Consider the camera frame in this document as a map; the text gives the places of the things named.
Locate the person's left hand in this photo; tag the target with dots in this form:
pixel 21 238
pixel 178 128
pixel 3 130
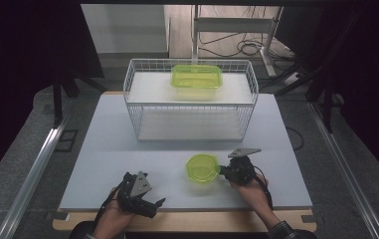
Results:
pixel 114 215

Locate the aluminium rail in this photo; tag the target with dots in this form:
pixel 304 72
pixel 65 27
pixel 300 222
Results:
pixel 346 169
pixel 34 172

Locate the rectangular container with green lid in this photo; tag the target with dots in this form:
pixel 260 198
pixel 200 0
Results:
pixel 195 78

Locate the black tripod stand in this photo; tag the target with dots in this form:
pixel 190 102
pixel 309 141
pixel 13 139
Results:
pixel 57 99
pixel 326 99

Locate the white metal desk frame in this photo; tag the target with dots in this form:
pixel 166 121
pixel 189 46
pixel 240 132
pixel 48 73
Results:
pixel 233 25

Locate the black curtain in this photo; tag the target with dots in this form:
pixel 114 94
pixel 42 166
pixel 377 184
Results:
pixel 18 66
pixel 372 83

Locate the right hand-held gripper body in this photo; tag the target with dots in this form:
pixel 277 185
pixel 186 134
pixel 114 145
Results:
pixel 241 171

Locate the person's right hand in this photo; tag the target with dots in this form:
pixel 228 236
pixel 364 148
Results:
pixel 251 194

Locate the round container with green lid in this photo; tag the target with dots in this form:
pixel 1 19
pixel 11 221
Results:
pixel 203 168

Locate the wooden table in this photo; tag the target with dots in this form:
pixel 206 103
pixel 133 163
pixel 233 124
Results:
pixel 193 222

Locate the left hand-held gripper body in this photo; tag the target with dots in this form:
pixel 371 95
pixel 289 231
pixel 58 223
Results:
pixel 134 195

